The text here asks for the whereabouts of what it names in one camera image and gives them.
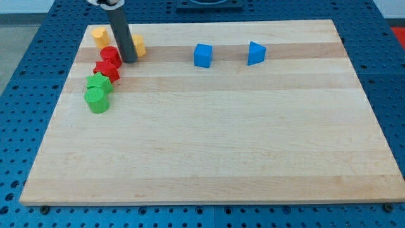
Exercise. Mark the red cylinder block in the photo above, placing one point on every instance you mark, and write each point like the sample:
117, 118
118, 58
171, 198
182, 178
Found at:
111, 53

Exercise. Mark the red star block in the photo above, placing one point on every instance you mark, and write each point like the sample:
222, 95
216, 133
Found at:
107, 69

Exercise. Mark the green star block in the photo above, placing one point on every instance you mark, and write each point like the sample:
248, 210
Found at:
98, 80

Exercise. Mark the light wooden board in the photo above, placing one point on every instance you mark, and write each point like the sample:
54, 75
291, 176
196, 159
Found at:
296, 128

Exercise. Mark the blue cube block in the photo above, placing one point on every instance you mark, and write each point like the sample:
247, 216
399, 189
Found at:
203, 54

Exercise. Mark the blue triangular prism block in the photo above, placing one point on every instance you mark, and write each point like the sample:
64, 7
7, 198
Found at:
256, 54

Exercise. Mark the gray cylindrical pusher rod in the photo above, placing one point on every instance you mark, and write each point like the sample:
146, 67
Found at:
122, 34

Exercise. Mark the yellow block behind rod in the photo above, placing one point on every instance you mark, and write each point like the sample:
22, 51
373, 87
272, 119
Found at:
140, 48

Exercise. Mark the green cylinder block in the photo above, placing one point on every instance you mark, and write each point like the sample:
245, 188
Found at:
96, 100

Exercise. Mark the yellow heart block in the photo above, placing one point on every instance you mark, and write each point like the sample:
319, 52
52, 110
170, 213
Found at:
101, 37

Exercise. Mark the red object at right edge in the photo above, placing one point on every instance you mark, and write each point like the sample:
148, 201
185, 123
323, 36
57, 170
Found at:
399, 33

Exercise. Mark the white rod mount collar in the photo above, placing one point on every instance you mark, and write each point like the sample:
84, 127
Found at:
108, 5

